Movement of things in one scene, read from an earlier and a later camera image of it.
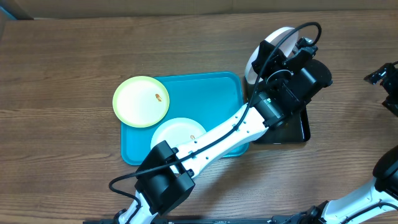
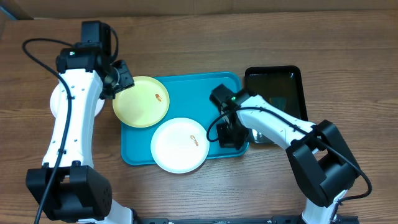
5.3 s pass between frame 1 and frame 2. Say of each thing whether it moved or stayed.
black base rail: stayed
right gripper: moved
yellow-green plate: stayed
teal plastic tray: stayed
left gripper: moved
